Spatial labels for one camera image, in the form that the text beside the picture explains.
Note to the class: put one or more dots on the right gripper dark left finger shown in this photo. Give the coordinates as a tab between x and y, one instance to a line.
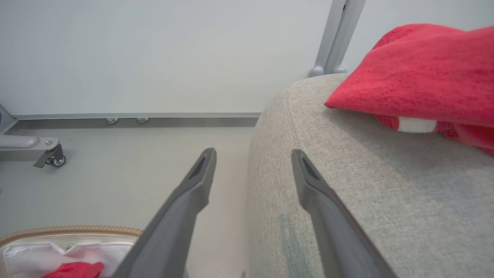
181	208

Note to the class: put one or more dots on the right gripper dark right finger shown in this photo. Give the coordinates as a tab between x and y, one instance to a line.
328	216

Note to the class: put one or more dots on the plain red garment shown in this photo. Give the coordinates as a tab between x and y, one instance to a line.
424	73

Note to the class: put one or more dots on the grey fabric sofa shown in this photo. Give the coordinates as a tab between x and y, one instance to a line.
386	185

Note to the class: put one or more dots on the small round levelling foot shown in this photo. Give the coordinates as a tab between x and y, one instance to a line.
112	121
142	120

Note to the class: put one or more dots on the wicker rim laundry basket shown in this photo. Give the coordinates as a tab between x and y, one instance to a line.
77	231

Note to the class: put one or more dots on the red jersey with black lettering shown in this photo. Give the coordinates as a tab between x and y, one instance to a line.
73	269

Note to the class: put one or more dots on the black caster wheel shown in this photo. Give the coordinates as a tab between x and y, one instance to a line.
54	158

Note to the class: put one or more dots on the white fabric basket liner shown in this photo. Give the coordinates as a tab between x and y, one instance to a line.
34	256

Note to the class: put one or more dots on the grey metal partition foot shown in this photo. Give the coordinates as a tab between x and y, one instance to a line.
27	142

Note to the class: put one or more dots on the grey partition bottom rail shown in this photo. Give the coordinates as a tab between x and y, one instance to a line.
135	115

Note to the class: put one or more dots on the grey partition corner post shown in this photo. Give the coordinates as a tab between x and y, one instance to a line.
4	119

